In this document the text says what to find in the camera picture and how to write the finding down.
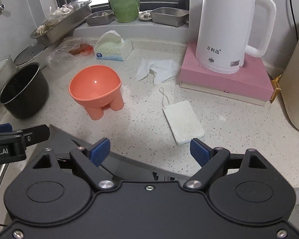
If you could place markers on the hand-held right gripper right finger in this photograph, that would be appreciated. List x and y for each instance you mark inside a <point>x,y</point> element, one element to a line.
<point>200,151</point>

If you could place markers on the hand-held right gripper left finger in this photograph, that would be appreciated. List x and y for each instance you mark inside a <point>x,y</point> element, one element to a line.
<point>99,151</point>

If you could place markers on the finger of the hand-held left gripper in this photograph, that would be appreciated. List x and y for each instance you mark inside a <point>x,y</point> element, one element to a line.
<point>36,133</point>
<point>0,128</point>

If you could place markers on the white and blue sponge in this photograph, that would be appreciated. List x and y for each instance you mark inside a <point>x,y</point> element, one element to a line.
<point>184,122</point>

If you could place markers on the salmon pink plastic funnel holder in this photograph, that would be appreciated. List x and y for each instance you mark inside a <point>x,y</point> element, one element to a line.
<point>94,87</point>

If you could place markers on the black cooker pot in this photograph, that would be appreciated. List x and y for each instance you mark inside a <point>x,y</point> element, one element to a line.
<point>25,97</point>

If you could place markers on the clear glass container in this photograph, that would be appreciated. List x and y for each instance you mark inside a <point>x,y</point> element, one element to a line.
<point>1,77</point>

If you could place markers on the pink box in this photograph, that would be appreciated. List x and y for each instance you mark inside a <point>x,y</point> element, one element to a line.
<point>226,82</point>

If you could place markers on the round metal steamer tray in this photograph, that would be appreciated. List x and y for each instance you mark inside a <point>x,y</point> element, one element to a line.
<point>28,54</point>

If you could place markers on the clear plastic bag with food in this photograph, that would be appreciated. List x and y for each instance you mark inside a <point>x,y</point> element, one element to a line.
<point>69,51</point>

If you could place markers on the crumpled white tissue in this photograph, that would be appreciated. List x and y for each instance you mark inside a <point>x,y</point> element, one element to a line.
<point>162,69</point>

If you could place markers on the gold clip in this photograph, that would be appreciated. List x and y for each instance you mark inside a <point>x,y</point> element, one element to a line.
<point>276,87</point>

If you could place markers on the yellow patterned tissue pack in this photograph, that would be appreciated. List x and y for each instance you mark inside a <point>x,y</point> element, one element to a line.
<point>112,49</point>

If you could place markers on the garlic bulb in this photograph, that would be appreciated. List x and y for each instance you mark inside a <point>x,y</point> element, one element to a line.
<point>40,29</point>

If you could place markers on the large steel tray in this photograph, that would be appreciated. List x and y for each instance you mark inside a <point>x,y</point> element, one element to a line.
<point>62,25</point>

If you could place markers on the metal hook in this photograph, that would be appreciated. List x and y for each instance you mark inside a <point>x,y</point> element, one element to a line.
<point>0,8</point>

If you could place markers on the white electric kettle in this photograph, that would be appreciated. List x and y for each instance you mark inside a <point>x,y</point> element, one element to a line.
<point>224,29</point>

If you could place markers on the small steel tray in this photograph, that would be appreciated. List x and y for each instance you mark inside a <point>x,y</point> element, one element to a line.
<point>99,18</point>

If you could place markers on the green flower vase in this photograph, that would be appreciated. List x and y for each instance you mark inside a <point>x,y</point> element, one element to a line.
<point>124,5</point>

